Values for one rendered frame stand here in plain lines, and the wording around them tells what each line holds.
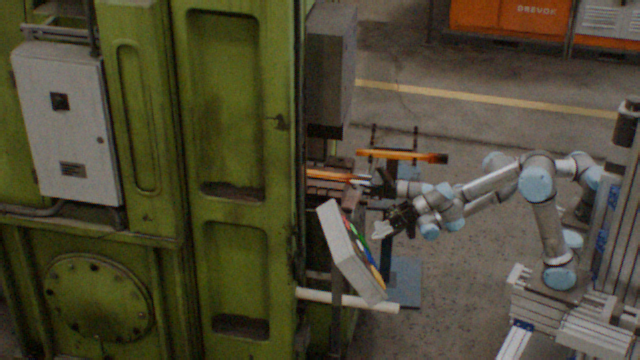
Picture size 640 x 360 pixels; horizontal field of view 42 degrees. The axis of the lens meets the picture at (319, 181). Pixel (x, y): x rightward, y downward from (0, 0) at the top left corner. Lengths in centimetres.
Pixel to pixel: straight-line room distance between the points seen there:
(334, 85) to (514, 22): 401
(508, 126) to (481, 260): 152
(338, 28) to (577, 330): 151
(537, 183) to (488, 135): 293
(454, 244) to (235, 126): 210
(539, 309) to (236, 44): 165
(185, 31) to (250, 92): 33
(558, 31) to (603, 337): 404
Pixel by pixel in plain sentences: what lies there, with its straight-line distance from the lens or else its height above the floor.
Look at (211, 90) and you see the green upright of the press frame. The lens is 321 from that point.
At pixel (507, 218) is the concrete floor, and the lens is 525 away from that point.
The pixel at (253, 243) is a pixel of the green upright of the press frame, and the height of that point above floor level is 87.
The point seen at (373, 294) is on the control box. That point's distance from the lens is 316.
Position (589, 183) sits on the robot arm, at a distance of 385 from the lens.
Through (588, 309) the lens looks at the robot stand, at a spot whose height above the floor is 76.
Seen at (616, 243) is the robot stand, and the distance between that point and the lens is 361.
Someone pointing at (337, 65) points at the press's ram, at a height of 164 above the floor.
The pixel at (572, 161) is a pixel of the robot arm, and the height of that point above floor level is 104.
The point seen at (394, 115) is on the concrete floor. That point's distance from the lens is 614.
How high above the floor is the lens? 314
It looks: 35 degrees down
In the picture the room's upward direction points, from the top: 1 degrees clockwise
